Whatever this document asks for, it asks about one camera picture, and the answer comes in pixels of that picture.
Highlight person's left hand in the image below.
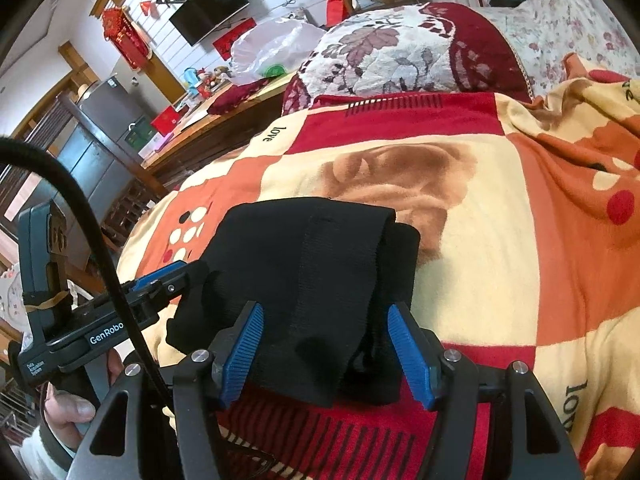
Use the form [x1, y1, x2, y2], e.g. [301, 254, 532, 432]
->
[44, 349, 125, 456]

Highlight black pants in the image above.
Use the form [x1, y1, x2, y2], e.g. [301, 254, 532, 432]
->
[165, 197, 421, 408]

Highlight printed fleece blanket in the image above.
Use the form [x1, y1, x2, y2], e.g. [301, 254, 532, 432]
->
[115, 55, 640, 480]

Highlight red and white floral quilt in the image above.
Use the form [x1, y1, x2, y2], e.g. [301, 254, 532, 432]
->
[282, 2, 531, 111]

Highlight red hanging firecracker ornament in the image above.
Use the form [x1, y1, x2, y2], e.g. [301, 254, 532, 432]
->
[102, 6, 151, 68]

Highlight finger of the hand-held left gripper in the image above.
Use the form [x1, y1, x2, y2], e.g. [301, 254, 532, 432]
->
[135, 284, 191, 328]
[131, 260, 190, 297]

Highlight dark wooden cabinet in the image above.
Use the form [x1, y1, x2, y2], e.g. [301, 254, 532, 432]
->
[55, 120, 151, 271]

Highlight light floral bedsheet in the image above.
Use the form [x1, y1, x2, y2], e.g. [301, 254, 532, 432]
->
[410, 0, 631, 96]

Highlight grey refrigerator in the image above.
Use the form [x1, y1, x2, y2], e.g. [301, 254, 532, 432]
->
[75, 77, 151, 146]

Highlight white plastic bag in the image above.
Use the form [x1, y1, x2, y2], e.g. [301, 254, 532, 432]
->
[230, 16, 326, 83]

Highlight black cable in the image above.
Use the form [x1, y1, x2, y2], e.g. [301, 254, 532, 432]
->
[0, 137, 173, 401]

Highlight black flat television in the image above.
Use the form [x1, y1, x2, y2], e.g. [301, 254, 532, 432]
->
[169, 0, 250, 47]

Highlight dark red cloth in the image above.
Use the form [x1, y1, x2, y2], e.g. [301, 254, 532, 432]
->
[207, 82, 271, 116]

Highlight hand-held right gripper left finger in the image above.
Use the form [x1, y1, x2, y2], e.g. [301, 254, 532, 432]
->
[67, 301, 265, 480]

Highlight red gift box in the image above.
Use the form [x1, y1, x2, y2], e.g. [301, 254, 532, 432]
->
[150, 110, 186, 136]

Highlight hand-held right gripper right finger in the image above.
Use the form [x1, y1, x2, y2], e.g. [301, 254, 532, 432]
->
[387, 302, 583, 480]

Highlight wooden side table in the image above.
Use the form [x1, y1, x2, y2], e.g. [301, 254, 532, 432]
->
[142, 72, 301, 186]

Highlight person's left forearm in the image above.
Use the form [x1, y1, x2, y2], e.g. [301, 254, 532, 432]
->
[10, 425, 76, 480]

